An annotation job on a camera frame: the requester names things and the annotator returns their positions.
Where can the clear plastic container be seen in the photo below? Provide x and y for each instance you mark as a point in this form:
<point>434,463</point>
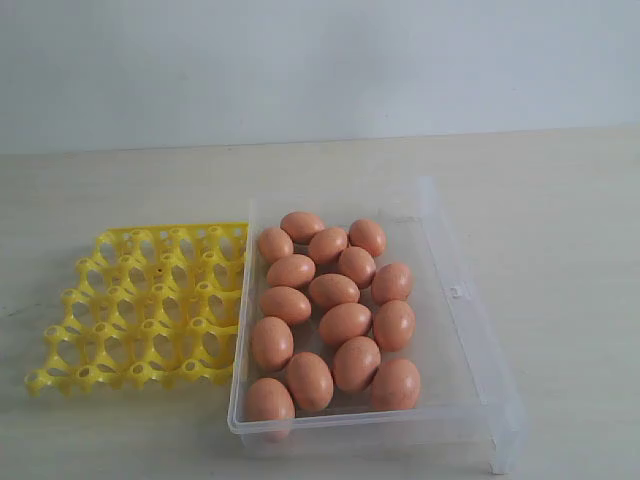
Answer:
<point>467,395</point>

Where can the yellow plastic egg tray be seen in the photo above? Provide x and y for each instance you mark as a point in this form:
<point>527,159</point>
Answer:
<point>152,305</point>

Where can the brown egg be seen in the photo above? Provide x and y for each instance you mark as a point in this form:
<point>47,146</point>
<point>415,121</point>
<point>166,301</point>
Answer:
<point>332,289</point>
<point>290,305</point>
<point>268,399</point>
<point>355,363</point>
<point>295,271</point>
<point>301,226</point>
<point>344,322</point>
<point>393,281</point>
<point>396,385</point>
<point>358,265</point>
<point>274,243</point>
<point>368,235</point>
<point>394,325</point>
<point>310,381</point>
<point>272,343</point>
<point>327,245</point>

